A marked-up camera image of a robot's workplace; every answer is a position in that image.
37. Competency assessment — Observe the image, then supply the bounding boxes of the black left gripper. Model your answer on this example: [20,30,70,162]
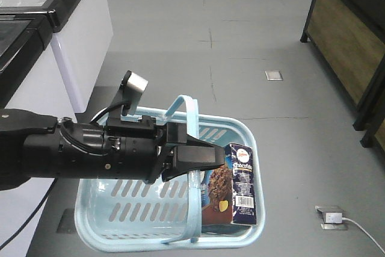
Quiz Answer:
[105,115,226,184]

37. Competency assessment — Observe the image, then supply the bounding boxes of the light blue plastic basket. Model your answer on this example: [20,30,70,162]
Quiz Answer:
[73,94,266,253]

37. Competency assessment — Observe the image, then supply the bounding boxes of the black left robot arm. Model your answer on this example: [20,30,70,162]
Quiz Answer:
[1,109,225,190]

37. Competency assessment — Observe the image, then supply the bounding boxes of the far metal floor plate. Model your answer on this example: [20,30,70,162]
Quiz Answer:
[265,70,283,81]

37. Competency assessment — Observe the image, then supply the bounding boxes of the metal floor plate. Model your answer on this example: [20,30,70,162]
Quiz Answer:
[57,208,76,234]
[265,70,283,81]

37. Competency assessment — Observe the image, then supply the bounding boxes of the left metal floor plate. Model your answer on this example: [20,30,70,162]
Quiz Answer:
[57,208,76,234]

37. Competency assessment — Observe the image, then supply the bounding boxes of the open floor socket box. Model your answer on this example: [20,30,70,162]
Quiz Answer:
[315,205,348,231]

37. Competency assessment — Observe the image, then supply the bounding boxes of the white power adapter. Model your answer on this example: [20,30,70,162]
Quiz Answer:
[322,212,343,224]

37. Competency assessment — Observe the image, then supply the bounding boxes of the far white chest freezer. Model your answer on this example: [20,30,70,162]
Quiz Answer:
[1,0,113,113]

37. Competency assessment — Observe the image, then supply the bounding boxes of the white chest freezer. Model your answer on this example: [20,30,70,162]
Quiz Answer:
[1,15,75,256]
[1,0,113,113]

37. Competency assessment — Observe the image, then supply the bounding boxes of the near white chest freezer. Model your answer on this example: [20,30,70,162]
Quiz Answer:
[1,15,75,256]

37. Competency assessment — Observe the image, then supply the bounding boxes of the near wooden display stand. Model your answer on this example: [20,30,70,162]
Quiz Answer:
[360,88,385,149]

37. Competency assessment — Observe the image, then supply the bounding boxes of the wooden display stand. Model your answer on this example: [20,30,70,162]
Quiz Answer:
[360,88,385,149]
[300,0,384,131]

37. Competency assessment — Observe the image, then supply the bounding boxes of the far wooden display stand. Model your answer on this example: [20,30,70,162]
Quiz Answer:
[300,0,384,131]

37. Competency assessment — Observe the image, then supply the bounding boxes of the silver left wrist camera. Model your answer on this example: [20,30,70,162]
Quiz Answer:
[120,70,148,116]

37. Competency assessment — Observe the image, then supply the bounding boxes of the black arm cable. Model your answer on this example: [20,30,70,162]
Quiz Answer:
[0,177,60,250]

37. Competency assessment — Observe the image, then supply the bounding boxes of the white power cable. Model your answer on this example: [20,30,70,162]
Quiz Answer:
[342,217,385,250]

